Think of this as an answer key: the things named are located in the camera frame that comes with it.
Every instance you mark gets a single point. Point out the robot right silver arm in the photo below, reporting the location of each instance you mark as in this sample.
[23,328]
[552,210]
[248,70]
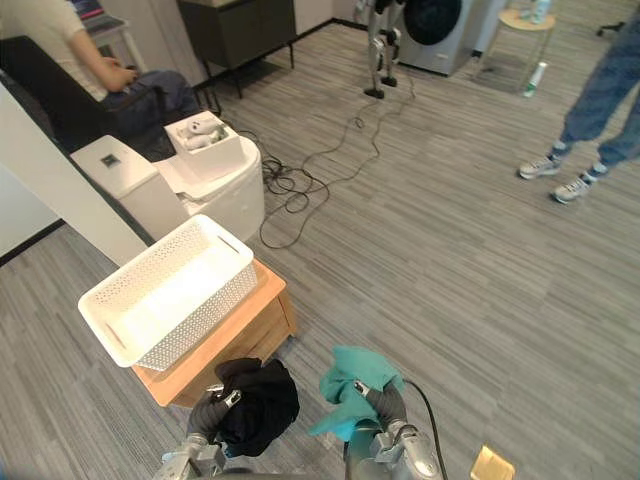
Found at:
[400,452]

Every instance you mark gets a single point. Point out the white perforated laundry basket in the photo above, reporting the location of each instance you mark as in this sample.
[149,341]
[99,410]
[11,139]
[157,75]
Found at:
[167,290]

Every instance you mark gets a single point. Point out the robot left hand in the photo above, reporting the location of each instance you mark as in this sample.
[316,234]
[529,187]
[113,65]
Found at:
[206,412]

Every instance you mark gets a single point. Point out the white open box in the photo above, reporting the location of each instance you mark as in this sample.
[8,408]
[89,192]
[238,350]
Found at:
[207,147]

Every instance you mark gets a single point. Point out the white device in box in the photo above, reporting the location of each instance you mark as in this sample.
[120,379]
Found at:
[197,131]

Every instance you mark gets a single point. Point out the black cloth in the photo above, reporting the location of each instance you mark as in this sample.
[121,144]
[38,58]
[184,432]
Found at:
[262,405]

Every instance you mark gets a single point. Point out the black office chair base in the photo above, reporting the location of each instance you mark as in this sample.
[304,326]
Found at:
[611,27]

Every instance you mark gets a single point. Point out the white partition panel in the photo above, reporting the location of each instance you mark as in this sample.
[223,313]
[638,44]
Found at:
[55,190]

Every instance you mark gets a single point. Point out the teal bottle on stool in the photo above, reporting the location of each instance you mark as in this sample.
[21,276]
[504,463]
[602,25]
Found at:
[539,10]

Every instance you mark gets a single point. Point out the green white spray bottle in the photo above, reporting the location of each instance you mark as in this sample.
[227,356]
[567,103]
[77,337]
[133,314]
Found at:
[534,79]

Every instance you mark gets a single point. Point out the round wooden stool table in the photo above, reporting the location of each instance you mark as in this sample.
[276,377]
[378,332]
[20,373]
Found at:
[525,30]

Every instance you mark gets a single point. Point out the small wooden block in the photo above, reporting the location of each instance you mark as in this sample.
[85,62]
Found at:
[492,462]

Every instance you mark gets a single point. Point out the wooden side table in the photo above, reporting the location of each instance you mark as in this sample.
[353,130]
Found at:
[235,332]

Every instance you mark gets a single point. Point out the white toilet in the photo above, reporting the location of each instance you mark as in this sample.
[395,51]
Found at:
[200,192]

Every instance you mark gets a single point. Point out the silver washing machine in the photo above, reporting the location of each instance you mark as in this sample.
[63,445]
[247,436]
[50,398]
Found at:
[440,32]

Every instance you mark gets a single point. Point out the dark cabinet on legs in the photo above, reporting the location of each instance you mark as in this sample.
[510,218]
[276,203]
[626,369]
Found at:
[240,32]

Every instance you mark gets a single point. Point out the white desk with laptop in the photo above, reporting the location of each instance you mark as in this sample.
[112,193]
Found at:
[107,27]

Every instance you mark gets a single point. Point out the seated person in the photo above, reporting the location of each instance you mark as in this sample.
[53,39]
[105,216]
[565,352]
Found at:
[95,65]

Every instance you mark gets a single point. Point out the silver humanoid robot legs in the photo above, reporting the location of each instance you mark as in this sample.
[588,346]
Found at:
[382,42]

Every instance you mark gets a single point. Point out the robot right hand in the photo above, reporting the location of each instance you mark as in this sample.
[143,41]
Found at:
[387,404]

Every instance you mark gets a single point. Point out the standing person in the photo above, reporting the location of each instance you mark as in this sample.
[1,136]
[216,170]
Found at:
[590,110]

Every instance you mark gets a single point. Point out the teal cloth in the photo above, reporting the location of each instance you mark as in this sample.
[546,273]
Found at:
[357,392]

